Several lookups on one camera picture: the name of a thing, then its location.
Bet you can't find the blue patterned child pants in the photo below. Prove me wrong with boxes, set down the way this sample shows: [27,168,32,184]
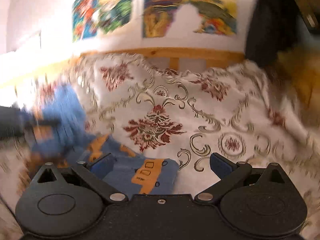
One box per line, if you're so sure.
[21,85,178,197]

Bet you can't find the floral white bedspread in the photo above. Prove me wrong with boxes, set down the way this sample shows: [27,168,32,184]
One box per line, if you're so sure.
[1,54,319,239]

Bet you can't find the anime cartoon poster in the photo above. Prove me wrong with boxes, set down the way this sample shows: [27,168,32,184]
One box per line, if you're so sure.
[72,0,133,41]

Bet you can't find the dark jacket on bedpost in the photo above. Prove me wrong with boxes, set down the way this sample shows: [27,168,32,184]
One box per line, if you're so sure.
[245,0,319,68]

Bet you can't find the swirly colourful torn poster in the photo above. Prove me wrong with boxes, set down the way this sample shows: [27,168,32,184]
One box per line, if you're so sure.
[142,0,198,40]

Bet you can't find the landscape colourful torn poster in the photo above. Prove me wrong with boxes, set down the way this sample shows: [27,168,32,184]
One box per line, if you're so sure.
[189,0,237,36]

